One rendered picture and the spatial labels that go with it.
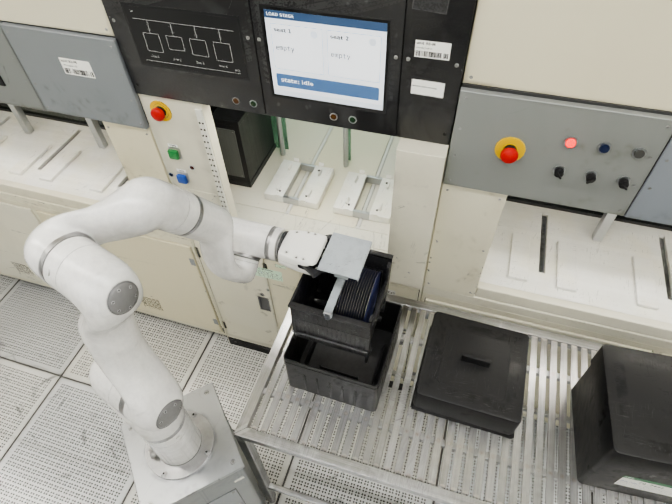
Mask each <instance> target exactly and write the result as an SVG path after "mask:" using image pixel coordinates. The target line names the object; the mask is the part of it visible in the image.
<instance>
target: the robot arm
mask: <svg viewBox="0 0 672 504"><path fill-rule="evenodd" d="M154 230H161V231H164V232H168V233H171V234H175V235H178V236H182V237H185V238H189V239H193V240H196V241H199V244H200V249H201V253H202V257H203V259H204V262H205V264H206V265H207V267H208V268H209V269H210V270H211V271H212V272H213V273H214V274H215V275H217V276H218V277H220V278H222V279H225V280H228V281H232V282H237V283H244V284H245V283H249V282H251V281H252V280H253V279H254V277H255V275H256V272H257V268H258V265H259V261H260V259H261V258H263V259H267V260H271V261H275V262H279V263H280V264H281V265H283V266H285V267H287V268H290V269H292V270H295V271H298V272H301V273H304V274H308V275H311V276H312V277H313V278H315V277H317V276H318V275H320V274H321V273H324V271H320V270H317V267H318V265H319V263H320V261H321V259H322V256H323V254H324V252H325V250H326V248H327V245H328V243H327V241H328V242H329V241H330V239H331V236H332V234H329V235H322V234H319V233H314V232H308V231H299V230H290V231H286V230H285V228H280V227H276V226H271V225H267V224H263V223H258V222H254V221H250V220H245V219H241V218H237V217H232V216H231V214H230V213H229V212H228V211H227V210H226V209H225V208H223V207H222V206H220V205H217V204H215V203H213V202H211V201H209V200H206V199H204V198H202V197H200V196H198V195H196V194H193V193H191V192H189V191H186V190H184V189H182V188H180V187H177V186H175V185H173V184H170V183H168V182H165V181H163V180H161V179H157V178H154V177H148V176H143V177H137V178H134V179H132V180H130V181H128V182H126V183H125V184H124V185H122V186H121V187H120V188H118V189H117V190H116V191H114V192H113V193H112V194H110V195H109V196H108V197H106V198H104V199H103V200H101V201H99V202H97V203H95V204H93V205H91V206H88V207H86V208H82V209H79V210H75V211H70V212H66V213H62V214H59V215H56V216H54V217H51V218H49V219H47V220H46V221H44V222H42V223H41V224H40V225H39V226H37V227H36V228H35V229H34V230H33V231H32V232H31V233H30V235H29V236H28V238H27V240H26V242H25V245H24V252H23V253H24V258H25V261H26V263H27V265H28V266H29V268H30V269H31V270H32V271H33V272H34V273H35V274H36V275H37V276H38V277H39V278H41V279H42V280H43V281H45V282H46V283H47V284H48V285H50V286H51V287H52V288H54V289H55V290H56V291H58V292H59V293H60V294H62V295H63V296H64V297H66V298H67V299H68V300H69V301H70V302H72V303H73V304H74V305H75V306H76V307H77V309H78V310H79V311H80V312H81V315H80V317H79V320H78V329H79V333H80V336H81V338H82V340H83V342H84V344H85V346H86V347H87V349H88V351H89V353H90V354H91V356H92V357H93V359H94V362H93V363H92V365H91V368H90V372H89V379H90V384H91V386H92V388H93V390H94V392H95V393H96V394H97V395H98V396H99V397H100V398H101V399H102V400H103V401H104V402H105V403H106V404H107V405H108V406H109V407H110V408H111V409H112V410H113V411H114V412H115V413H116V414H118V415H119V416H120V417H121V418H122V419H123V420H124V421H125V422H126V423H127V424H128V425H130V426H131V427H132V428H133V429H134V430H135V431H136V432H137V433H138V434H139V436H140V437H141V438H142V439H143V440H144V441H145V442H146V447H145V457H146V461H147V464H148V466H149V468H150V469H151V470H152V471H153V472H154V473H155V474H156V475H157V476H159V477H160V478H163V479H166V480H181V479H185V478H187V477H189V476H191V475H193V474H195V473H196V472H197V471H199V470H200V469H201V468H202V467H203V466H204V465H205V464H206V462H207V461H208V459H209V458H210V455H211V453H212V451H213V447H214V440H215V439H214V431H213V428H212V426H211V424H210V422H209V421H208V420H207V418H205V417H204V416H203V415H201V414H199V413H197V412H194V411H186V409H185V408H184V406H183V401H184V398H183V392H182V389H181V387H180V385H179V383H178V382H177V380H176V379H175V377H174V376H173V375H172V373H171V372H170V371H169V370H168V368H167V367H166V366H165V364H164V363H163V362H162V361H161V359H160V358H159V357H158V356H157V355H156V353H155V352H154V351H153V349H152V348H151V347H150V345H149V344H148V343H147V341H146V340H145V338H144V336H143V334H142V333H141V330H140V328H139V325H138V323H137V320H136V318H135V315H134V311H136V310H137V308H138V307H139V306H140V304H141V302H142V300H143V287H142V284H141V282H140V280H139V278H138V276H137V275H136V273H135V272H134V271H133V269H132V268H131V267H130V266H129V265H128V264H126V263H125V262H124V261H122V260H121V259H120V258H118V257H117V256H115V255H114V254H112V253H111V252H109V251H107V250H106V249H104V248H103V247H101V246H100V245H102V244H105V243H108V242H113V241H119V240H125V239H129V238H133V237H138V236H142V235H145V234H148V233H150V232H152V231H154Z"/></svg>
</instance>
